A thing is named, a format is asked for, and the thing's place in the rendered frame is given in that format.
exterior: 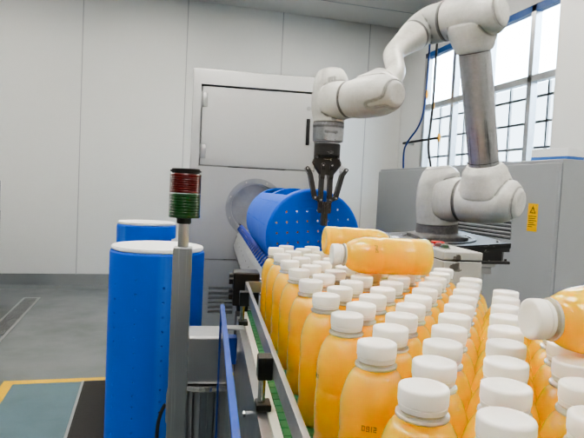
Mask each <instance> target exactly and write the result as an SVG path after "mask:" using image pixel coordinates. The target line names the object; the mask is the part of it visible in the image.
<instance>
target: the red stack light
mask: <svg viewBox="0 0 584 438"><path fill-rule="evenodd" d="M169 175H170V177H169V179H170V181H169V192H171V193H187V194H201V186H202V183H201V181H202V175H198V174H183V173H170V174H169Z"/></svg>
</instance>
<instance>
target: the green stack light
mask: <svg viewBox="0 0 584 438"><path fill-rule="evenodd" d="M200 206H201V195H200V194H187V193H169V217H173V218H200V208H201V207H200Z"/></svg>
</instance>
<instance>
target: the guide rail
mask: <svg viewBox="0 0 584 438"><path fill-rule="evenodd" d="M245 290H248V292H249V307H250V310H251V313H252V316H253V318H254V321H255V325H256V328H257V332H258V335H259V337H260V340H261V343H262V347H263V350H264V353H270V354H272V356H273V359H274V361H273V379H274V382H275V387H276V390H277V393H278V395H279V398H280V401H281V404H282V408H283V411H284V414H285V416H286V419H287V422H288V425H289V429H290V432H291V434H292V438H310V436H309V432H308V430H307V428H306V425H305V423H304V420H303V419H302V415H301V412H300V410H299V408H298V406H297V403H296V401H295V397H294V395H293V393H292V390H291V388H290V386H289V382H288V380H287V377H286V375H285V373H284V371H283V368H282V365H281V363H280V360H279V358H278V355H277V353H276V351H275V347H274V345H273V342H272V341H271V338H270V336H269V332H268V330H267V328H266V325H265V323H264V320H263V319H262V315H261V312H260V310H259V308H258V306H257V303H256V299H255V298H254V295H253V293H252V290H251V288H250V286H249V282H245Z"/></svg>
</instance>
